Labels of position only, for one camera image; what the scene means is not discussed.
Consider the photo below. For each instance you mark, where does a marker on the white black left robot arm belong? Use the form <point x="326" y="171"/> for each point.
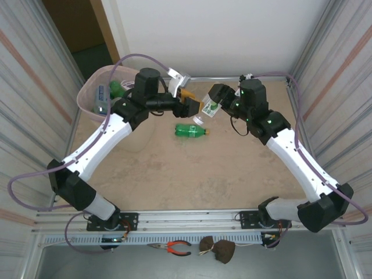
<point x="96" y="145"/>

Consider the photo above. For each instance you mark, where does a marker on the green bottle yellow cap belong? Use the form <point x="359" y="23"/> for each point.
<point x="116" y="88"/>
<point x="189" y="130"/>

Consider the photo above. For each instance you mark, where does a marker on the aluminium table edge rail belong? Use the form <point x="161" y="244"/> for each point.
<point x="203" y="78"/>

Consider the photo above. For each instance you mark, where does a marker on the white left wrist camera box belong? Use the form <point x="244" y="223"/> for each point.
<point x="178" y="82"/>

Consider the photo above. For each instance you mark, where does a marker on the brown cloth pouch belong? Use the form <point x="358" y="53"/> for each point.
<point x="225" y="251"/>

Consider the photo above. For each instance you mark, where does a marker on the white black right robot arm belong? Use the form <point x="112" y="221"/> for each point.
<point x="299" y="162"/>

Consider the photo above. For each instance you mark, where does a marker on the beige ribbed waste bin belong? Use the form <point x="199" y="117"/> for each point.
<point x="136" y="142"/>

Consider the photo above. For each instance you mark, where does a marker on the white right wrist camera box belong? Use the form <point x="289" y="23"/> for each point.
<point x="247" y="77"/>

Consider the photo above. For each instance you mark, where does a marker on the dark blue label bottle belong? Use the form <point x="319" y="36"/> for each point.
<point x="101" y="96"/>

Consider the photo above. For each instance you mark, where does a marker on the green lime label bottle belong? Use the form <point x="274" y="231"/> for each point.
<point x="210" y="107"/>

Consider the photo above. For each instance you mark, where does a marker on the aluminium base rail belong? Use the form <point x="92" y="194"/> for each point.
<point x="189" y="218"/>

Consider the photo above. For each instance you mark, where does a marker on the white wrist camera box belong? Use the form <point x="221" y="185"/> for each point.
<point x="247" y="77"/>
<point x="178" y="82"/>

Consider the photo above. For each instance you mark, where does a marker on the small green circuit board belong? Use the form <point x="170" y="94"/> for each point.
<point x="112" y="240"/>

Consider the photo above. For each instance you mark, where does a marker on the brown wooden door frame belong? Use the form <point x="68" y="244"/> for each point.
<point x="104" y="29"/>

